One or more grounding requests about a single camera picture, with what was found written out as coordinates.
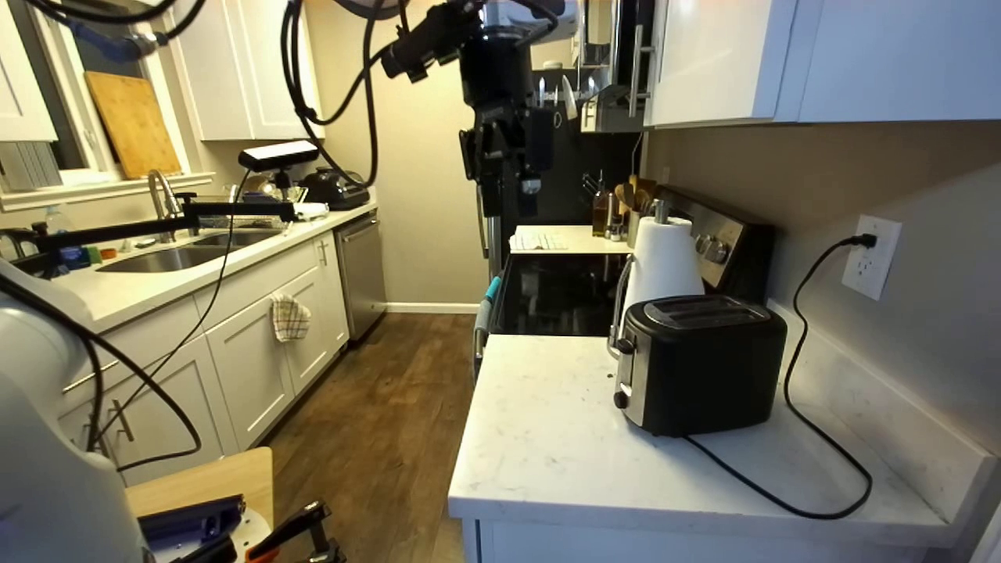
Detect white paper towel roll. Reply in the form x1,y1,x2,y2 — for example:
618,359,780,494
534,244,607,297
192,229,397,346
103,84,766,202
624,214,711,316
607,196,679,358

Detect teal towel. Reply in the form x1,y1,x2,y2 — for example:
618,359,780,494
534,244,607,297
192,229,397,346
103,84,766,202
479,273,503,338

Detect black toaster power cable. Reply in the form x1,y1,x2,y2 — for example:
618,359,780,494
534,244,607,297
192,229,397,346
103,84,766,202
682,231,882,523

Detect blue flat object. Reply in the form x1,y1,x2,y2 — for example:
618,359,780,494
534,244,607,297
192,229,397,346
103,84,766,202
134,492,250,549

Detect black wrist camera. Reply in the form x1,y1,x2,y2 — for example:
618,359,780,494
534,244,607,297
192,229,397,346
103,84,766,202
378,2,484,84

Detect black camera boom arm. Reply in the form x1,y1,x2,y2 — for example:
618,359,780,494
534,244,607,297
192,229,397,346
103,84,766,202
0,195,302,263

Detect dark refrigerator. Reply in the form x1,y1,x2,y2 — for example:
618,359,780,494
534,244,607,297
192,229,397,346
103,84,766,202
530,0,657,229

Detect white sink base cabinets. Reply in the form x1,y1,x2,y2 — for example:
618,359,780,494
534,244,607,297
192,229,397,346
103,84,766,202
57,231,355,488

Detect thin black cable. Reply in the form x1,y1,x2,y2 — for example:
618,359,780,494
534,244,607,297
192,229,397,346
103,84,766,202
90,170,261,457

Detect steel kitchen sink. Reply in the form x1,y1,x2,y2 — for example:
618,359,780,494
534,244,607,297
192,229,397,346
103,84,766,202
95,223,289,277

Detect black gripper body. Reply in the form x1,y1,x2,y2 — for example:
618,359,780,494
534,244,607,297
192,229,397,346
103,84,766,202
461,106,556,196

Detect wooden cutting board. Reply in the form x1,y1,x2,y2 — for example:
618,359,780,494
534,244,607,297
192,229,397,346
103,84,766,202
84,68,189,186

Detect black countertop appliance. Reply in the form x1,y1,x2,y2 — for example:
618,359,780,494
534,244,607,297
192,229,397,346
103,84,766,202
302,167,376,214

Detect black and silver toaster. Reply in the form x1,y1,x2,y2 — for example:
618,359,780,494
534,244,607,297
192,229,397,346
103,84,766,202
610,292,792,438

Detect white wall cabinet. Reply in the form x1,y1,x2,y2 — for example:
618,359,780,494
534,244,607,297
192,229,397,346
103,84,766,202
642,0,1001,131

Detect white cabinet beside window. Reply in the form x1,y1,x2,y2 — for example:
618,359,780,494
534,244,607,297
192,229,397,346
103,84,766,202
0,0,59,147

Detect wooden knife block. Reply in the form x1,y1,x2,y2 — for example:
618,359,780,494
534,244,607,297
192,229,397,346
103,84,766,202
613,172,663,229

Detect white hanging oven mitt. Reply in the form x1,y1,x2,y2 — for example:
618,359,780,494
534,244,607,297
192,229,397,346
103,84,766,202
265,292,315,346

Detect wooden table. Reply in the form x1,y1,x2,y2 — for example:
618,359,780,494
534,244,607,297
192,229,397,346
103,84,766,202
124,443,278,563

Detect white wall outlet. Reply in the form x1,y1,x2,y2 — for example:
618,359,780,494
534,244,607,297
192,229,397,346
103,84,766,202
840,214,906,302

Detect white double door cabinet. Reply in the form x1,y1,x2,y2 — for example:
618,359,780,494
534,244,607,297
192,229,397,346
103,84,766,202
169,0,328,147

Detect silver kettle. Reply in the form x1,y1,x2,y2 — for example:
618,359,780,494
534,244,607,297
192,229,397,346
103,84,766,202
243,170,308,207

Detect dark range hood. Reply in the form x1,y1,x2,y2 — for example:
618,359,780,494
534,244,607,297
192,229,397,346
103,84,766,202
577,84,654,137

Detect black clamp with red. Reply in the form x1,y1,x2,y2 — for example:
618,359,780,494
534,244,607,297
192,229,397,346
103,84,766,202
241,497,349,563

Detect stainless steel electric stove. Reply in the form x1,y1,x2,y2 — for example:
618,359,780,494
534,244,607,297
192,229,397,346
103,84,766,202
472,186,780,342

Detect stainless steel dishwasher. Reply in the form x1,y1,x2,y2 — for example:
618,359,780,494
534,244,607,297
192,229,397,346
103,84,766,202
335,214,390,346

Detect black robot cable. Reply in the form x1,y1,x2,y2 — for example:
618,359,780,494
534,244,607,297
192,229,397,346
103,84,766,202
24,0,214,51
278,0,406,195
0,268,208,475

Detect dark glass bottle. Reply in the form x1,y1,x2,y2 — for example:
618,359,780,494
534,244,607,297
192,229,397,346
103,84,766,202
589,170,613,238

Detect black stereo camera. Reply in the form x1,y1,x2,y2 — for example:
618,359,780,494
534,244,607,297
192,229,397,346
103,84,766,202
235,137,322,175

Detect chrome sink faucet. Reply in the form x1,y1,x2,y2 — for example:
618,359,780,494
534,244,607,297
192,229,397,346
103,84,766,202
143,170,189,226

